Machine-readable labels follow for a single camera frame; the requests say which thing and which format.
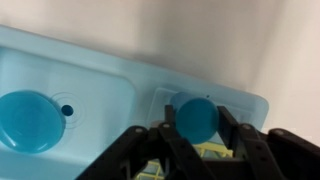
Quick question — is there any blue toy cup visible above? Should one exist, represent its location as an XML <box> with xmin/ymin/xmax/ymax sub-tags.
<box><xmin>169</xmin><ymin>91</ymin><xmax>221</xmax><ymax>145</ymax></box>

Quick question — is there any yellow-green dish rack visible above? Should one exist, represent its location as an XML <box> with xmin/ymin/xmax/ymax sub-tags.
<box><xmin>134</xmin><ymin>141</ymin><xmax>235</xmax><ymax>180</ymax></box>

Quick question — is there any light blue toy sink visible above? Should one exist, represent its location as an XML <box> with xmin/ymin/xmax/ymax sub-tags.
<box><xmin>0</xmin><ymin>24</ymin><xmax>270</xmax><ymax>180</ymax></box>

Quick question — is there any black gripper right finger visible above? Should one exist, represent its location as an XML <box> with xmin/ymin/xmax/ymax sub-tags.
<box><xmin>216</xmin><ymin>105</ymin><xmax>320</xmax><ymax>180</ymax></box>

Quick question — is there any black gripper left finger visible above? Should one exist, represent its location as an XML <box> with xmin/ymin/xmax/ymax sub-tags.
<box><xmin>74</xmin><ymin>104</ymin><xmax>218</xmax><ymax>180</ymax></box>

